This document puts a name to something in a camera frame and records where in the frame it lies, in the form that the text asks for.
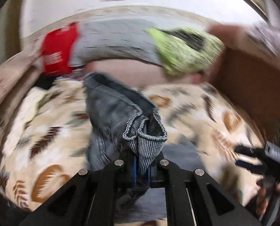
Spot colourful printed cloth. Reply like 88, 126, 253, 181
56, 68, 85, 81

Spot grey crumpled cloth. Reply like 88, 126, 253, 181
248, 23, 280, 56

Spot leaf print blanket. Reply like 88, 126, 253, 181
0, 79, 266, 213

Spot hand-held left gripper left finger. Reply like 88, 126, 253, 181
20, 151, 140, 226

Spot striped beige roll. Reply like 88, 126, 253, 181
0, 49, 43, 95
0, 63, 45, 125

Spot blue denim pants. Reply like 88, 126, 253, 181
83, 72, 203, 224

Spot person's right hand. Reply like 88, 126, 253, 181
256, 178, 280, 216

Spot red paper bag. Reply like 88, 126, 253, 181
40, 22, 81, 76

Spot black bag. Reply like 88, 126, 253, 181
36, 77, 57, 90

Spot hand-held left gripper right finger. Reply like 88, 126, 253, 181
146, 153, 260, 226

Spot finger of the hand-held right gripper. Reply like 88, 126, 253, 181
235, 159, 265, 175
235, 145, 266, 162

